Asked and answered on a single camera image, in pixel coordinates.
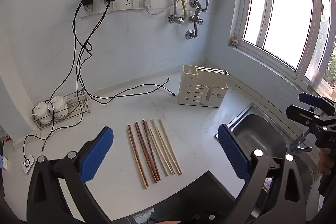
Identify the cream plastic utensil holder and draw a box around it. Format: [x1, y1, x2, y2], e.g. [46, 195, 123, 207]
[178, 65, 229, 108]

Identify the person's right hand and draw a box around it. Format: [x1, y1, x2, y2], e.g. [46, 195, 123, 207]
[319, 147, 333, 176]

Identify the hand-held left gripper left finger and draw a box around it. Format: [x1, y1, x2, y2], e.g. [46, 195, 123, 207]
[26, 126, 114, 224]

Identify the pale grooved wooden chopstick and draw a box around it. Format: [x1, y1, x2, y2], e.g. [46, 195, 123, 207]
[156, 128, 176, 174]
[149, 127, 169, 177]

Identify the row of white wall sockets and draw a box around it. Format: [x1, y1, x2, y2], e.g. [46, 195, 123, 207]
[79, 0, 153, 18]

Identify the metal wire rack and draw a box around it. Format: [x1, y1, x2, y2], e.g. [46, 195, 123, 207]
[32, 89, 90, 131]

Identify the steel faucet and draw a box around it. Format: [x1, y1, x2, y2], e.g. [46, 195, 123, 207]
[289, 131, 314, 153]

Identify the dark brown wooden chopstick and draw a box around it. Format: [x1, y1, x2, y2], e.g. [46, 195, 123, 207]
[135, 122, 157, 184]
[142, 119, 161, 181]

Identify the stainless steel sink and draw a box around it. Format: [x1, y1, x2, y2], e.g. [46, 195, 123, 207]
[215, 103, 324, 217]

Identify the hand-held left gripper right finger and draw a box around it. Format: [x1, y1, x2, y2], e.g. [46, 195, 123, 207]
[218, 124, 307, 224]

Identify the white window frame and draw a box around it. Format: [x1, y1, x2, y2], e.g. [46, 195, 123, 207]
[228, 0, 336, 89]

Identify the short steel hose with flanges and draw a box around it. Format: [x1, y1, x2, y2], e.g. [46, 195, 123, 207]
[185, 0, 202, 41]

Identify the black charging cable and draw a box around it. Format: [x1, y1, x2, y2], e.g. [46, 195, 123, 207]
[23, 38, 93, 159]
[73, 4, 177, 105]
[79, 2, 171, 98]

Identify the white square device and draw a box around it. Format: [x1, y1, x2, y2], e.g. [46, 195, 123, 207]
[22, 154, 36, 175]

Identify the white lidded ceramic pot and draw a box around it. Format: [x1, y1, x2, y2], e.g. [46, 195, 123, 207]
[49, 95, 69, 120]
[32, 101, 53, 124]

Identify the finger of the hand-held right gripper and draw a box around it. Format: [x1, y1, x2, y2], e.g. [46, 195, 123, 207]
[286, 105, 326, 127]
[299, 92, 336, 109]

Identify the black glass cooktop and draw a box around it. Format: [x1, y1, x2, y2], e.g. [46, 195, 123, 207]
[127, 170, 238, 224]

